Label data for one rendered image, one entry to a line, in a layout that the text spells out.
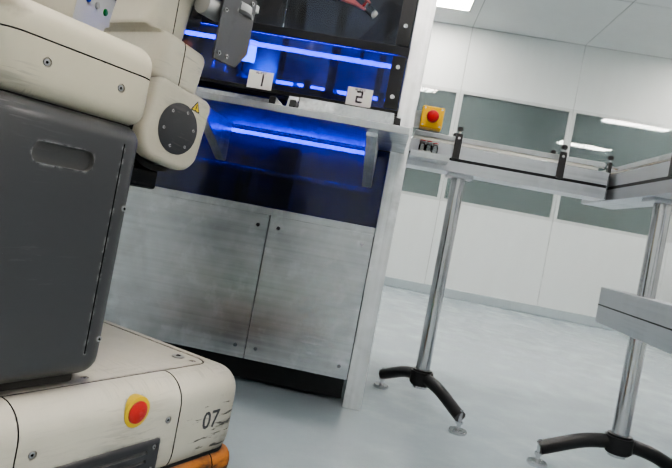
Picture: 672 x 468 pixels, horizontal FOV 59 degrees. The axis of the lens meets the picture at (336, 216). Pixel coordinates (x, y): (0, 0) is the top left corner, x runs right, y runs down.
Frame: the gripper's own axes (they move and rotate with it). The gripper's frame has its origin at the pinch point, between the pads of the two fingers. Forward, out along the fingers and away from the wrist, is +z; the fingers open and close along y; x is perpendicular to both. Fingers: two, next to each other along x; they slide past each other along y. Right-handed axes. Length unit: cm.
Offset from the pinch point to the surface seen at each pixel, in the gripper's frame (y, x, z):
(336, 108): -26.7, -7.6, 8.9
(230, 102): -42.8, -1.7, -14.1
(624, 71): 188, 410, 354
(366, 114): -23.0, -10.5, 15.8
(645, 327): -22, -43, 106
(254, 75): -35, 41, -8
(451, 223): -34, 18, 74
